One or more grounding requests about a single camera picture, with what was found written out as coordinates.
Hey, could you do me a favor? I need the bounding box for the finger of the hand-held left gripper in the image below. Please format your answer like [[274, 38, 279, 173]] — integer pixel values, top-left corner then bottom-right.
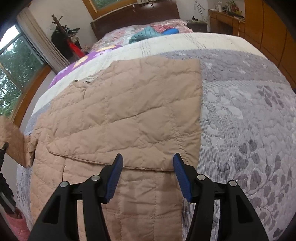
[[0, 142, 9, 169]]

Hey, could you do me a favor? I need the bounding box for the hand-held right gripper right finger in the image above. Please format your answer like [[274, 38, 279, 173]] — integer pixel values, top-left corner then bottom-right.
[[173, 153, 270, 241]]

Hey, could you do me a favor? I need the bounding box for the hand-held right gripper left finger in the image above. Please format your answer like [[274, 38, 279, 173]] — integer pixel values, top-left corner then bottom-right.
[[28, 153, 123, 241]]

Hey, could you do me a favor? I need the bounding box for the beige quilted jacket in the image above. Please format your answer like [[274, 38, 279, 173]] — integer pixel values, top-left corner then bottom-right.
[[0, 58, 203, 241]]

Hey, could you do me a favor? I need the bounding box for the coat rack with clothes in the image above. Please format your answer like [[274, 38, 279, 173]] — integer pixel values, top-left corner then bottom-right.
[[51, 14, 86, 63]]

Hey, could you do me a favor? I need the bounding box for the grey leaf-pattern bedspread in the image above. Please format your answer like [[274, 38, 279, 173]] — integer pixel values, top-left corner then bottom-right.
[[17, 32, 295, 241]]

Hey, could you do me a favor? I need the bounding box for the wooden-framed window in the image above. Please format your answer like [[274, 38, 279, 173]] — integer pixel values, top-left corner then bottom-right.
[[0, 24, 47, 116]]

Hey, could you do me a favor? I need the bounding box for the beige curtain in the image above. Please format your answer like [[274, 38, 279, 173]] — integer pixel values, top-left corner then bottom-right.
[[17, 9, 70, 75]]

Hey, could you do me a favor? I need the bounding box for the purple floral blanket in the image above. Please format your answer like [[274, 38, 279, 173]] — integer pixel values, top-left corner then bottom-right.
[[48, 44, 123, 88]]

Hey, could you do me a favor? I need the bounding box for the teal puffer jacket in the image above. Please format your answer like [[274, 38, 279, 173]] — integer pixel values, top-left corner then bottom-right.
[[128, 26, 163, 44]]

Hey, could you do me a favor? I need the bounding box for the red and blue garment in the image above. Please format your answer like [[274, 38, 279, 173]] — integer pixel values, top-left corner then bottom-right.
[[151, 23, 181, 36]]

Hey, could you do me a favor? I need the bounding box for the dark nightstand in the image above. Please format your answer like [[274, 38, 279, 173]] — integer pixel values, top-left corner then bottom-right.
[[187, 20, 208, 33]]

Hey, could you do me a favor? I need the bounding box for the dark wooden headboard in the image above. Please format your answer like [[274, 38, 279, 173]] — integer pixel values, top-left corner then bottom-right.
[[91, 3, 180, 41]]

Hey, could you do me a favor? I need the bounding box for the wooden desk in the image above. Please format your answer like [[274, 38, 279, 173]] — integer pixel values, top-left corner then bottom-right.
[[208, 9, 246, 37]]

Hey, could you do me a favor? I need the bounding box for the small window above headboard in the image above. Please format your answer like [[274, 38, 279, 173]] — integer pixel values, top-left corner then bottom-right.
[[82, 0, 139, 20]]

